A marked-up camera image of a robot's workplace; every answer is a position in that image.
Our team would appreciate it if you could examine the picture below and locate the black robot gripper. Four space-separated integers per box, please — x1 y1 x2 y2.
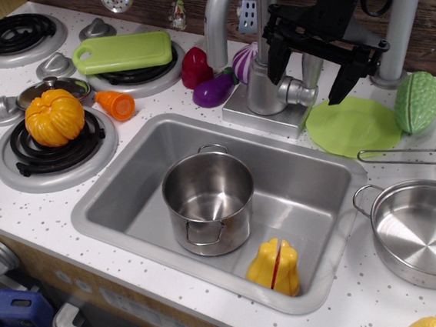
263 0 390 105

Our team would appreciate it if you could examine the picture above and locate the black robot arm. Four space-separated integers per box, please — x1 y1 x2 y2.
263 0 392 105

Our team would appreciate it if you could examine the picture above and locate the silver toy faucet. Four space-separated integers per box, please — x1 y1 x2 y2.
204 0 324 138

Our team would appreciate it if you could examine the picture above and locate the purple white toy onion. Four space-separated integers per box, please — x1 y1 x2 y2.
231 42 258 85

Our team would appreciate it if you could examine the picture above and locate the light green toy plate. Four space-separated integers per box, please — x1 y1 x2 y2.
306 96 402 158

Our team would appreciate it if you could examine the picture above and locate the hanging silver spatula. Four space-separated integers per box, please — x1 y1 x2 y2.
237 0 258 34

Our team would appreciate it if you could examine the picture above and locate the purple toy eggplant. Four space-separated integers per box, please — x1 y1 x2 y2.
192 67 238 108

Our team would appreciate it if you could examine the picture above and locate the green toy bitter gourd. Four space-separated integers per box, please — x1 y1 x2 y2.
394 71 436 134

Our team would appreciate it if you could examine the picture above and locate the red toy pepper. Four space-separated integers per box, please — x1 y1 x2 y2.
181 47 214 89

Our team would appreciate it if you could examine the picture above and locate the grey sink basin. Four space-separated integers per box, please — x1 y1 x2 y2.
71 114 367 315

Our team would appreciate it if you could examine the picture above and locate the hanging glass ornament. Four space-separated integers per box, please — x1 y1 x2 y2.
169 0 187 31

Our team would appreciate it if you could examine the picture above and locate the steel pot in sink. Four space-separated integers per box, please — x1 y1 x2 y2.
161 144 255 257

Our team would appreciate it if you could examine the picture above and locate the back middle stove burner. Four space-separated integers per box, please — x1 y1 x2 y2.
87 42 185 98

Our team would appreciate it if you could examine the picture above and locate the orange toy carrot piece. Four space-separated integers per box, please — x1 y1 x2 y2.
95 91 135 122

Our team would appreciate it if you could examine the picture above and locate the green toy cutting board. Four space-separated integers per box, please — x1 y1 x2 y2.
72 31 173 75

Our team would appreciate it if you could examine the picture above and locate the yellow toy bell pepper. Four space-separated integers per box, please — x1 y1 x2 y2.
245 238 300 296

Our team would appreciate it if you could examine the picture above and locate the silver stove knob top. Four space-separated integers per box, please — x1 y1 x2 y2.
79 18 117 42

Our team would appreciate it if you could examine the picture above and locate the silver stove knob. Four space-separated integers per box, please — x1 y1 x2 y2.
36 52 76 80
79 18 117 42
0 96 25 126

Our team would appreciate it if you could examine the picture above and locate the steel pot lid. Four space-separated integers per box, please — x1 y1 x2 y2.
14 72 93 113

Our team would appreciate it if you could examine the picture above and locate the silver stove knob middle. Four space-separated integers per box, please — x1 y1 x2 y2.
36 52 76 80

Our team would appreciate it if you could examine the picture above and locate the orange toy pumpkin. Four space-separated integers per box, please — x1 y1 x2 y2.
25 89 86 148

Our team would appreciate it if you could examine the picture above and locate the yellow toy lemon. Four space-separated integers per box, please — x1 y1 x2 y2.
408 316 436 327

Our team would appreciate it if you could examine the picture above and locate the front black stove burner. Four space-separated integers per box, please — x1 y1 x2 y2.
0 107 118 194

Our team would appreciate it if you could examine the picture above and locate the back left stove burner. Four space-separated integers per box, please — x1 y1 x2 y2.
0 13 68 69

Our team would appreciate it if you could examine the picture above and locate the silver stove knob left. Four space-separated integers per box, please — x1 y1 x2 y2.
0 96 25 126

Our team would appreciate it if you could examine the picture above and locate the silver faucet lever handle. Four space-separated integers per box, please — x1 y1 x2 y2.
273 50 329 109

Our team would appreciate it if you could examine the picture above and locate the grey vertical post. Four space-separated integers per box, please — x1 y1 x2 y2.
371 0 419 90

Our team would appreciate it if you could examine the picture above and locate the steel pan with loop handle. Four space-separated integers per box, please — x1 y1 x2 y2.
352 179 436 289

